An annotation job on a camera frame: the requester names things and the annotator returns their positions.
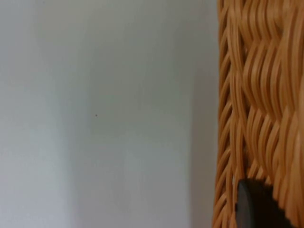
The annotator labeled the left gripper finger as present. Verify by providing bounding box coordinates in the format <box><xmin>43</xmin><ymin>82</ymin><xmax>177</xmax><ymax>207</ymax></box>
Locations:
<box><xmin>235</xmin><ymin>178</ymin><xmax>294</xmax><ymax>228</ymax></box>

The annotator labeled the brown wicker basket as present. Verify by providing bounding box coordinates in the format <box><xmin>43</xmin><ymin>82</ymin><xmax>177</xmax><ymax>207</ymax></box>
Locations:
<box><xmin>212</xmin><ymin>0</ymin><xmax>304</xmax><ymax>228</ymax></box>

